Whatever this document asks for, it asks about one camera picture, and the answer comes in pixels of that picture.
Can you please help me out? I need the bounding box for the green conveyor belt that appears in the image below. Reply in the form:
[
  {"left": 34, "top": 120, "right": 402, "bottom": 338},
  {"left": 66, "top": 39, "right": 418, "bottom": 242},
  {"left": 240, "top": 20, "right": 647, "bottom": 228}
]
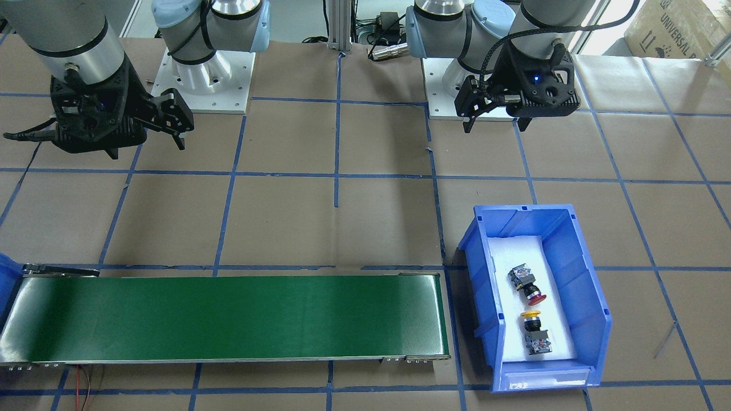
[{"left": 2, "top": 274, "right": 450, "bottom": 365}]

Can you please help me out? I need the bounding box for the yellow push button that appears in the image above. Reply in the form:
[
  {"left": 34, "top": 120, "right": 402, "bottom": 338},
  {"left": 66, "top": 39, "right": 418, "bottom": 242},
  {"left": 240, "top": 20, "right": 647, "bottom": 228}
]
[{"left": 520, "top": 310, "right": 552, "bottom": 356}]

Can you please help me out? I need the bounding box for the red black wire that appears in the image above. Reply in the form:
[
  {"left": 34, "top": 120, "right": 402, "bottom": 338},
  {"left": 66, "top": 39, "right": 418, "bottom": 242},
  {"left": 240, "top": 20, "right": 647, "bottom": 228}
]
[{"left": 73, "top": 365, "right": 99, "bottom": 411}]

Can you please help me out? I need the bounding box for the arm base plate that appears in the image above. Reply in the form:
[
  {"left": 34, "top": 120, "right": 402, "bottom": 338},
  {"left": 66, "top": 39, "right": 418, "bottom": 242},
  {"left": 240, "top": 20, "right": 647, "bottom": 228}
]
[
  {"left": 421, "top": 56, "right": 515, "bottom": 121},
  {"left": 151, "top": 50, "right": 258, "bottom": 114}
]

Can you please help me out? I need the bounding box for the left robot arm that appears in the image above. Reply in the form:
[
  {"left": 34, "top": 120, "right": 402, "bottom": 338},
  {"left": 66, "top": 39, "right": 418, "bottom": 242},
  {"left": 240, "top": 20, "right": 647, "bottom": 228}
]
[{"left": 405, "top": 1, "right": 591, "bottom": 132}]

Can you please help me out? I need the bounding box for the blue source bin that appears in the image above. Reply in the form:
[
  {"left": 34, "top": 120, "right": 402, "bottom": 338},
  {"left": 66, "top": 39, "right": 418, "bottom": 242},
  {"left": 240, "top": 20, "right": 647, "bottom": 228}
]
[{"left": 459, "top": 204, "right": 613, "bottom": 392}]

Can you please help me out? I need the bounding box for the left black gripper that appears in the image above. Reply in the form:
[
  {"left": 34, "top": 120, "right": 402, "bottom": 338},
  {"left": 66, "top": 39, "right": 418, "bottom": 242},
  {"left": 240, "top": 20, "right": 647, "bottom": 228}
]
[{"left": 455, "top": 42, "right": 576, "bottom": 133}]

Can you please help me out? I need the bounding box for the cardboard box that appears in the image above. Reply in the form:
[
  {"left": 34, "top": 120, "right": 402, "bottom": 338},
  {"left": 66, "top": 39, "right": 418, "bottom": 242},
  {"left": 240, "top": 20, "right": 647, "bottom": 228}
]
[{"left": 624, "top": 1, "right": 730, "bottom": 58}]

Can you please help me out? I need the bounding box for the aluminium frame post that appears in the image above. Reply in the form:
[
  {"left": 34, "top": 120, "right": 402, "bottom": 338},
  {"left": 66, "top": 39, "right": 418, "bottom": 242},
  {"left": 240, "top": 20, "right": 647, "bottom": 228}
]
[{"left": 326, "top": 1, "right": 355, "bottom": 54}]

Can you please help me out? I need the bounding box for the white foam pad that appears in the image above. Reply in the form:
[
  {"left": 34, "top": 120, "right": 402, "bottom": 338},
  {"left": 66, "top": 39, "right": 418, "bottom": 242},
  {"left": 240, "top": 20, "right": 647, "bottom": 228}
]
[{"left": 488, "top": 236, "right": 576, "bottom": 364}]

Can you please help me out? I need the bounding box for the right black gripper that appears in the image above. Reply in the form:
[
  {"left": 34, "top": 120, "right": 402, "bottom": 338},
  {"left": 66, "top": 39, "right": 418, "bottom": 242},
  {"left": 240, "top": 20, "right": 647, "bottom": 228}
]
[{"left": 50, "top": 57, "right": 194, "bottom": 159}]

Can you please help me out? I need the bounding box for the red push button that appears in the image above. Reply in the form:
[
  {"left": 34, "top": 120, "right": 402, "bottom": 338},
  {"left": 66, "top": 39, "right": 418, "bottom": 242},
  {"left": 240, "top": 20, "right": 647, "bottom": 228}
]
[{"left": 508, "top": 264, "right": 547, "bottom": 306}]

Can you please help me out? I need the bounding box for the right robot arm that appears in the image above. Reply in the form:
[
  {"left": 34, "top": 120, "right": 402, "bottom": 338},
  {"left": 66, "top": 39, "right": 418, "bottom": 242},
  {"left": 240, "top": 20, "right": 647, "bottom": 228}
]
[{"left": 2, "top": 1, "right": 271, "bottom": 159}]

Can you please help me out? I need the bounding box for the blue destination bin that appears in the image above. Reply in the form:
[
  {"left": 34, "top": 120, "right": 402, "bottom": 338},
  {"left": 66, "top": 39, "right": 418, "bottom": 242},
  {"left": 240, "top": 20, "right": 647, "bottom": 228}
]
[{"left": 1, "top": 253, "right": 23, "bottom": 329}]

